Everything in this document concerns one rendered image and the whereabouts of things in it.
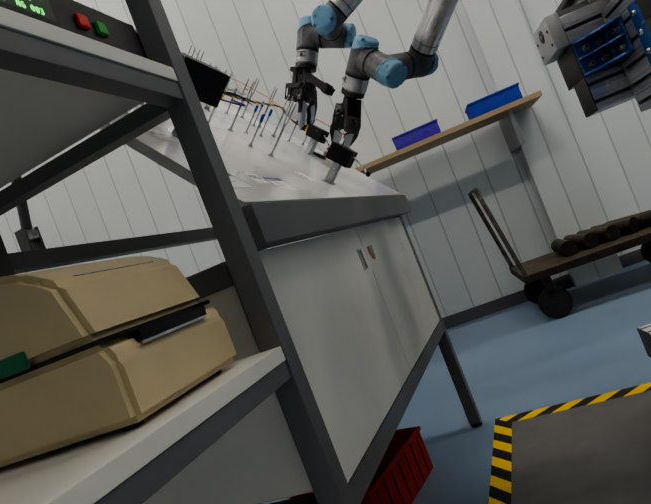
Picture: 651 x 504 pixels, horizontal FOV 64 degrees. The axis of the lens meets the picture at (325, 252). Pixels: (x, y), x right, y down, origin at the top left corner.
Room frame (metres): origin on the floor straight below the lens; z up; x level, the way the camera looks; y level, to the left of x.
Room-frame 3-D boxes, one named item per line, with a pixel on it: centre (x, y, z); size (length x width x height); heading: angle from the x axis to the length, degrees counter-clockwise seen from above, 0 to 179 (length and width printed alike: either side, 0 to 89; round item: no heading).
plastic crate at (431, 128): (3.34, -0.82, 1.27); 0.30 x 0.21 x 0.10; 79
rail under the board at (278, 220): (1.33, -0.11, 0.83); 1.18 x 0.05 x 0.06; 159
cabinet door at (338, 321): (1.08, 0.01, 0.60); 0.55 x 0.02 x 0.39; 159
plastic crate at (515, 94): (3.25, -1.32, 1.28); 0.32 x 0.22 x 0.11; 79
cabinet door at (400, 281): (1.60, -0.19, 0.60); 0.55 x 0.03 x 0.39; 159
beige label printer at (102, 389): (0.62, 0.33, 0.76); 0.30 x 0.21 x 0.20; 73
